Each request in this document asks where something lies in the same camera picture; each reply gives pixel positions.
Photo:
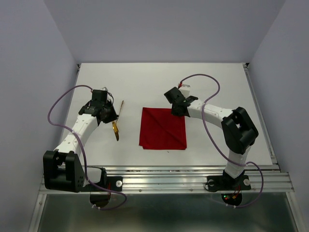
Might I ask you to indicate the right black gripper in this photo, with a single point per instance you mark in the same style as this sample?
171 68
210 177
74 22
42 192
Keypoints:
173 111

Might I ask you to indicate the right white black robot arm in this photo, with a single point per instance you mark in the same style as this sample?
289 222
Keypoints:
238 129

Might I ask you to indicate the aluminium mounting rail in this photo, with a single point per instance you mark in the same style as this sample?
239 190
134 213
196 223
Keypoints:
192 179

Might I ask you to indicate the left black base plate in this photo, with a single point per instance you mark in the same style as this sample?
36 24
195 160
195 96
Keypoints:
113 183

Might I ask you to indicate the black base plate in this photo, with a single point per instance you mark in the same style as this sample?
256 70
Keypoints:
113 183
214 183

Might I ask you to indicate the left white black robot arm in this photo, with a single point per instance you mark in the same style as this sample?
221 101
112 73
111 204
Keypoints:
62 168

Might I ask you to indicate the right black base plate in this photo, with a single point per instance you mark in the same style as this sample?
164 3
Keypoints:
214 183

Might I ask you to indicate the red cloth napkin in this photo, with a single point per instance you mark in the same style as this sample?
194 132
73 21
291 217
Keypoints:
160 130

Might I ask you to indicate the gold knife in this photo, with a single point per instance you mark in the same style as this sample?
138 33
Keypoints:
115 130

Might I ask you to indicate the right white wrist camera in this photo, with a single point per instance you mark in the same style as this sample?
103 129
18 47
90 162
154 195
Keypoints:
185 90

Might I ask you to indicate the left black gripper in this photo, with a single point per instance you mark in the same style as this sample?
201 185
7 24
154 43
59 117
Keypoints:
113 116

